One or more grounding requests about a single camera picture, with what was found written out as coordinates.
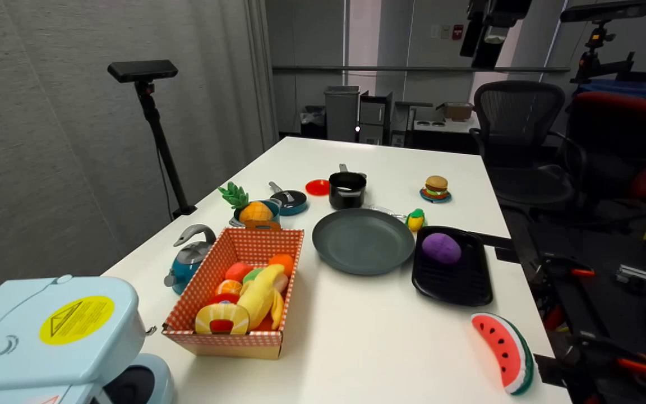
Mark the black plastic tray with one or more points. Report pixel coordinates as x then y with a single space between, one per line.
454 282

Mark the dark green round plate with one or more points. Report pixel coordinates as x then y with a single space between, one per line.
362 241

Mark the red office chair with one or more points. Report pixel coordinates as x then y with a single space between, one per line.
623 136

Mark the yellow plush banana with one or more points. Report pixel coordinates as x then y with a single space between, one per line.
261 294

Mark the small yellow green toy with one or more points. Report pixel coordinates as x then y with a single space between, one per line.
417 221

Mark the black camera on pole stand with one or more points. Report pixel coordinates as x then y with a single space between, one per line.
161 141

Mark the red plush tomato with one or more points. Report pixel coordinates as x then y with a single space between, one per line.
236 270

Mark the light blue toy toaster oven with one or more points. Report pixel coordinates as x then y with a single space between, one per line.
47 338

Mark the black cooking pot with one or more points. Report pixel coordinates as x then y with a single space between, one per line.
346 191

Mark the red checkered cardboard box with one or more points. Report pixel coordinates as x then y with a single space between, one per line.
226 339

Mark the black mesh office chair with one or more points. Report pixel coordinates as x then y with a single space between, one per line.
522 127

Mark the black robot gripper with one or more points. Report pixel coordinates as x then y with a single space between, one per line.
496 23

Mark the toy hamburger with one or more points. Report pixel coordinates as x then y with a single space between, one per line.
436 186

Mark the grey storage cabinet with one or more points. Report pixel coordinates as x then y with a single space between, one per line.
343 113

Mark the orange plush fruit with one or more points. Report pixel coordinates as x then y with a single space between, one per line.
281 261

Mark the plush watermelon slice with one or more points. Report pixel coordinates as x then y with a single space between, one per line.
503 350

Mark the purple plush eggplant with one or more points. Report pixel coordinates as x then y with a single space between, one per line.
440 248

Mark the orange slice toy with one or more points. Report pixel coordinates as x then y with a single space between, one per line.
227 287

